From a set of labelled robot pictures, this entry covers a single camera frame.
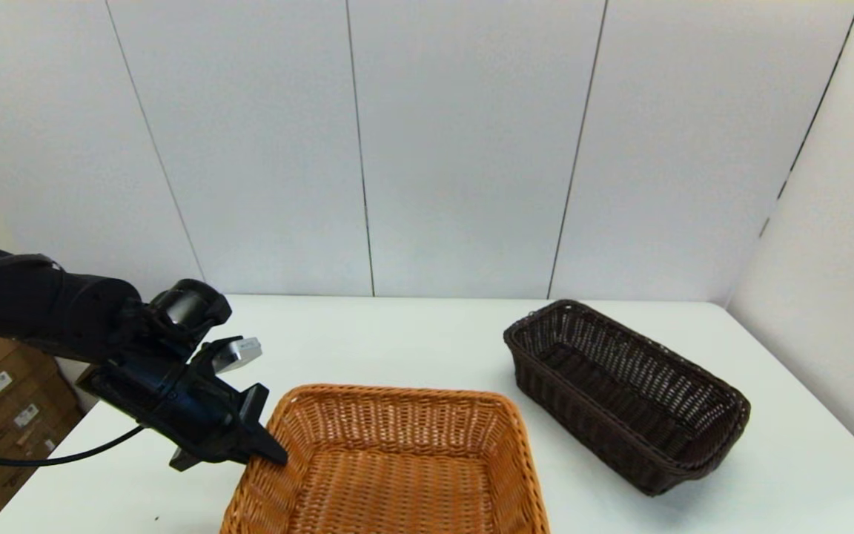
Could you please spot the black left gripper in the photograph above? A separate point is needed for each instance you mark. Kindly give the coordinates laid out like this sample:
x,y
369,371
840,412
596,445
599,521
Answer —
x,y
167,404

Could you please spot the orange wicker basket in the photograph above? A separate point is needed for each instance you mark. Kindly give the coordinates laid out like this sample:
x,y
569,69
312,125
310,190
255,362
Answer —
x,y
397,482

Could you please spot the dark brown wicker basket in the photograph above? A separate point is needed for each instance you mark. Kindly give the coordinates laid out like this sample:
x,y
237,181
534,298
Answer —
x,y
620,400

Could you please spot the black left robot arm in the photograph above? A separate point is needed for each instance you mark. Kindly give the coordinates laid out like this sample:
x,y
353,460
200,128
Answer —
x,y
41,304

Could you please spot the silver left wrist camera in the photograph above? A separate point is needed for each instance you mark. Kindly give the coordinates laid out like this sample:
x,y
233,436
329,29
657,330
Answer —
x,y
238,354

